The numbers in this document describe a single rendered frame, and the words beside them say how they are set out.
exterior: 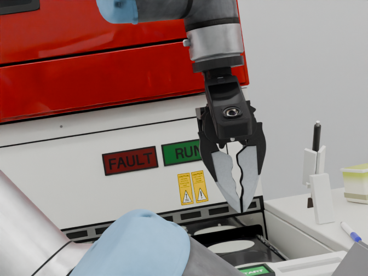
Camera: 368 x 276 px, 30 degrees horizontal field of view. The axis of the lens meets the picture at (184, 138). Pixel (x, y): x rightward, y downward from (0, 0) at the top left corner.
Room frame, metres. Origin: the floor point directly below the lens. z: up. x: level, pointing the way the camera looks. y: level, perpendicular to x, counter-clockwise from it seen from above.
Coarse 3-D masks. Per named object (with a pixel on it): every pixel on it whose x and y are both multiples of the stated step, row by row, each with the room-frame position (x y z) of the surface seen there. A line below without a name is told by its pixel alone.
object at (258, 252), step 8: (232, 240) 1.46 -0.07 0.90; (248, 240) 1.43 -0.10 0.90; (256, 240) 1.42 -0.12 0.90; (248, 248) 1.36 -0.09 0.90; (256, 248) 1.35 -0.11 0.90; (264, 248) 1.34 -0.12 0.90; (224, 256) 1.33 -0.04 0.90; (232, 256) 1.32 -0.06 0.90; (240, 256) 1.31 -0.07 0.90; (248, 256) 1.30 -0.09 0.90; (256, 256) 1.29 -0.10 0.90; (264, 256) 1.28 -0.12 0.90; (272, 256) 1.26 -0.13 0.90; (232, 264) 1.25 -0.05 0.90; (240, 264) 1.24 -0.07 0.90
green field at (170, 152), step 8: (176, 144) 1.50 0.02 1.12; (184, 144) 1.50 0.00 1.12; (192, 144) 1.50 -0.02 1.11; (168, 152) 1.50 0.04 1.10; (176, 152) 1.50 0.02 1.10; (184, 152) 1.50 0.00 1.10; (192, 152) 1.50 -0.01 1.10; (168, 160) 1.50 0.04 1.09; (176, 160) 1.50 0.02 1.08; (184, 160) 1.50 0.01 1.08
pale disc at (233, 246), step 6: (240, 240) 1.45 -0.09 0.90; (246, 240) 1.44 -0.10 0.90; (210, 246) 1.43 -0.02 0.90; (216, 246) 1.42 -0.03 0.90; (222, 246) 1.41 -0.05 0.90; (228, 246) 1.40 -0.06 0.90; (234, 246) 1.40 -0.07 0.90; (240, 246) 1.39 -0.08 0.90; (246, 246) 1.38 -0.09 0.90; (216, 252) 1.37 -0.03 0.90; (222, 252) 1.36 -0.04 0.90
